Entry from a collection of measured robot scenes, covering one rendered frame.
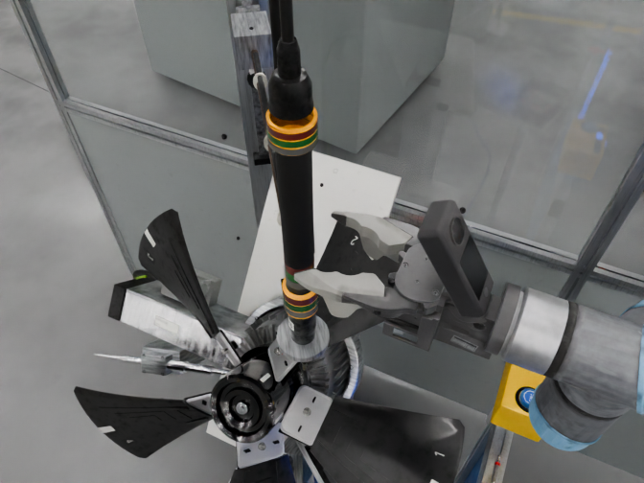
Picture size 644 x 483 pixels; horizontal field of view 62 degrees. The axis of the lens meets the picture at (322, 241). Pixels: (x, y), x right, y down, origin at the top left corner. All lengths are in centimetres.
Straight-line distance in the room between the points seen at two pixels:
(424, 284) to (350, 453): 48
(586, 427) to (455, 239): 25
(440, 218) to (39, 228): 280
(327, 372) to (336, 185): 37
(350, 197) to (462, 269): 62
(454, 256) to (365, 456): 54
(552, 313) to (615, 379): 7
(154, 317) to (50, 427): 134
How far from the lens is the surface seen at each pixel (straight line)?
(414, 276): 53
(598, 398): 57
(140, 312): 121
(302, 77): 44
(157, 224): 97
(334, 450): 95
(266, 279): 117
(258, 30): 109
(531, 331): 53
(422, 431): 97
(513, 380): 118
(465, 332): 57
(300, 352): 72
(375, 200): 107
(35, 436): 248
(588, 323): 54
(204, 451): 224
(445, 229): 47
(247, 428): 96
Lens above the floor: 208
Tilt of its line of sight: 50 degrees down
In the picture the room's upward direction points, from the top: straight up
